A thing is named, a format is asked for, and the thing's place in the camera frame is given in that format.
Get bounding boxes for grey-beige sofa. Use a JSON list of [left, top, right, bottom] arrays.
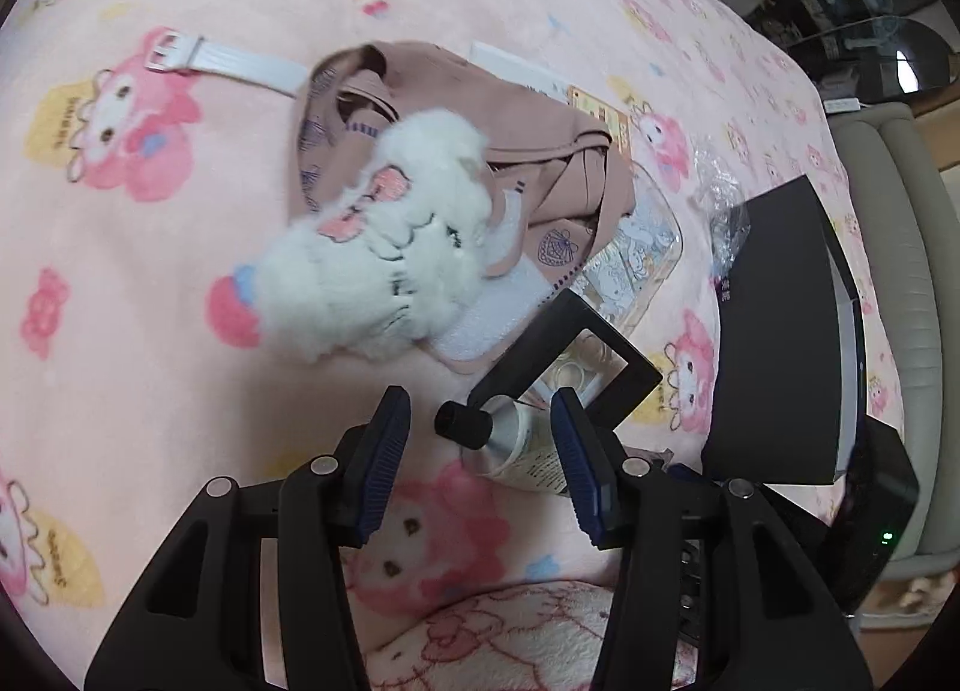
[[829, 101, 960, 579]]

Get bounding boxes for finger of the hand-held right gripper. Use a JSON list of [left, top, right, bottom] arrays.
[[660, 462, 725, 493]]

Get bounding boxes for black glass TV cabinet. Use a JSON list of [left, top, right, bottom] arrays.
[[694, 0, 960, 99]]

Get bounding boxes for black rectangular frame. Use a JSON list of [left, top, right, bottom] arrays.
[[469, 288, 665, 456]]

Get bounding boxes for white fluffy plush with bow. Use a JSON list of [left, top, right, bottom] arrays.
[[259, 107, 500, 366]]

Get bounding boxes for white tube with black cap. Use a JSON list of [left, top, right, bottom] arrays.
[[433, 394, 578, 497]]

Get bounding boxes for black storage box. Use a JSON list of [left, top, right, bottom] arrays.
[[701, 173, 863, 486]]

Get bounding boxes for person's printed pajama leg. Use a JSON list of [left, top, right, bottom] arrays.
[[360, 578, 698, 691]]

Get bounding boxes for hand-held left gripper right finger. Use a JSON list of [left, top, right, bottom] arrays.
[[550, 387, 875, 691]]

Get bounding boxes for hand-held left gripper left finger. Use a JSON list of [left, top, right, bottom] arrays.
[[82, 385, 412, 691]]

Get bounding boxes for pink-brown cloth garment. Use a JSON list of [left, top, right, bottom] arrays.
[[289, 41, 635, 369]]

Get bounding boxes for clear crinkled plastic wrap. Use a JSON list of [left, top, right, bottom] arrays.
[[686, 139, 751, 279]]

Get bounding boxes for pink cartoon printed blanket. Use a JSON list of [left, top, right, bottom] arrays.
[[0, 0, 893, 691]]

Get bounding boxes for white strap with buckle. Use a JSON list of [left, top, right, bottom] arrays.
[[145, 31, 308, 95]]

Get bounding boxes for yellow printed card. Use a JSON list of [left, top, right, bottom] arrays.
[[566, 85, 635, 155]]

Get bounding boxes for clear cartoon phone case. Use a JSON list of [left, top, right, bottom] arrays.
[[555, 161, 685, 407]]

